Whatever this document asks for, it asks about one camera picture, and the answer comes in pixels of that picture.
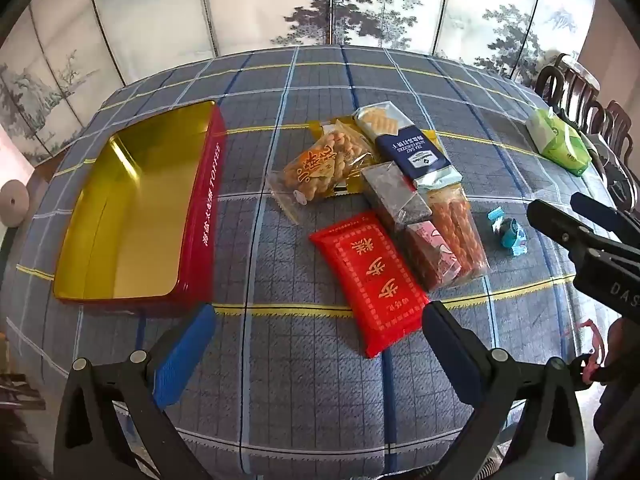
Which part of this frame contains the painted folding screen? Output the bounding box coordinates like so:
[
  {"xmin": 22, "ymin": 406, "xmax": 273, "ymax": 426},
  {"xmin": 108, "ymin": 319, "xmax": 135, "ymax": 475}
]
[{"xmin": 0, "ymin": 0, "xmax": 601, "ymax": 163}]

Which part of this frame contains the blue wrapped candy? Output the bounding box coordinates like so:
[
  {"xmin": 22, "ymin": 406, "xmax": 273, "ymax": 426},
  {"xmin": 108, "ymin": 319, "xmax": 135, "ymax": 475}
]
[{"xmin": 487, "ymin": 207, "xmax": 531, "ymax": 257}]

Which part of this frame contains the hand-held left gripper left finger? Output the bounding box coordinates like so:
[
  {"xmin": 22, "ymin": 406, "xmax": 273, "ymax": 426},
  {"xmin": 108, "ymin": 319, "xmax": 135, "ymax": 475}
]
[{"xmin": 52, "ymin": 304, "xmax": 217, "ymax": 480}]

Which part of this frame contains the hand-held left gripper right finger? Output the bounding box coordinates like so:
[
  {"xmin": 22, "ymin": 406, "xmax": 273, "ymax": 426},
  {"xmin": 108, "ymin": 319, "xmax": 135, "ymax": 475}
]
[{"xmin": 422, "ymin": 301, "xmax": 588, "ymax": 480}]

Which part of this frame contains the red snack packet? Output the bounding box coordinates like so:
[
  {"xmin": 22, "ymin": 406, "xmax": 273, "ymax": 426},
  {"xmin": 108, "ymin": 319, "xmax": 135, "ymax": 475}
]
[{"xmin": 308, "ymin": 211, "xmax": 431, "ymax": 359}]

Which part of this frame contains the blue cracker packet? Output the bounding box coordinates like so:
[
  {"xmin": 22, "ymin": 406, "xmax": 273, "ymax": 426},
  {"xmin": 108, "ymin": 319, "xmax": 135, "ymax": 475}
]
[{"xmin": 352, "ymin": 102, "xmax": 463, "ymax": 191}]

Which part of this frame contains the dark wooden chair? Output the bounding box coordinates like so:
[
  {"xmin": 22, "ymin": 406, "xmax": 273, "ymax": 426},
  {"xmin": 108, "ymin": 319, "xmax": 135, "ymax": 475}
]
[
  {"xmin": 535, "ymin": 52, "xmax": 601, "ymax": 128},
  {"xmin": 600, "ymin": 100, "xmax": 637, "ymax": 166}
]

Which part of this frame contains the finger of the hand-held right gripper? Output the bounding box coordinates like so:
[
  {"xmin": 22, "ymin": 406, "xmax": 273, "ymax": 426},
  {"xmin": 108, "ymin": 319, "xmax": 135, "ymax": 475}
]
[
  {"xmin": 526, "ymin": 199, "xmax": 640, "ymax": 263},
  {"xmin": 570, "ymin": 192, "xmax": 640, "ymax": 256}
]

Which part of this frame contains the clear twisted dough snack bag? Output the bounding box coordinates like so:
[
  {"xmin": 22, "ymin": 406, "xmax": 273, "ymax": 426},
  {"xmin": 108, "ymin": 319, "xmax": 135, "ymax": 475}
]
[{"xmin": 265, "ymin": 127, "xmax": 381, "ymax": 226}]

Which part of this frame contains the round grey disc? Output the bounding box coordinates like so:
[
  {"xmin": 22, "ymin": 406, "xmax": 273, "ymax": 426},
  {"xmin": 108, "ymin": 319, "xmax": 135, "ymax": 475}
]
[{"xmin": 0, "ymin": 180, "xmax": 30, "ymax": 228}]

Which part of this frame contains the dark sesame bar packet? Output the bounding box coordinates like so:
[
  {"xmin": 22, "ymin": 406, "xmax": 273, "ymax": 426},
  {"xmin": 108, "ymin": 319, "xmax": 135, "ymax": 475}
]
[{"xmin": 360, "ymin": 162, "xmax": 433, "ymax": 233}]

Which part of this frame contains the clear orange stick snack packet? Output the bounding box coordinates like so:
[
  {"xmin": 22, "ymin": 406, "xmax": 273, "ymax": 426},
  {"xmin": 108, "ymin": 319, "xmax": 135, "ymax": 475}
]
[{"xmin": 417, "ymin": 185, "xmax": 490, "ymax": 281}]

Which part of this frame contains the pink snack packet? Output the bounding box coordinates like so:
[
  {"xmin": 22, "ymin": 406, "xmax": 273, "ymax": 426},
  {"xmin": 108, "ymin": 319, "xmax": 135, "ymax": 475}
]
[{"xmin": 402, "ymin": 220, "xmax": 463, "ymax": 292}]

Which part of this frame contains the red tin box gold interior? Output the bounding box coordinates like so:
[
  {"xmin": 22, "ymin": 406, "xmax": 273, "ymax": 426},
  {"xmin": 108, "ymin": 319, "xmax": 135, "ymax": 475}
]
[{"xmin": 52, "ymin": 100, "xmax": 228, "ymax": 318}]

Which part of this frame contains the plaid blue tablecloth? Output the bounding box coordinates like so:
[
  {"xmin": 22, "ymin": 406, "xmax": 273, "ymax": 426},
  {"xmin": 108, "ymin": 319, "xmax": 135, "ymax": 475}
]
[{"xmin": 5, "ymin": 45, "xmax": 623, "ymax": 480}]

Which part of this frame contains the green tissue pack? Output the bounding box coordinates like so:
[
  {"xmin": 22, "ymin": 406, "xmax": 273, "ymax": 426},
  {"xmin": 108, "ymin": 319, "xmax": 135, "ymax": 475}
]
[{"xmin": 525, "ymin": 107, "xmax": 593, "ymax": 177}]

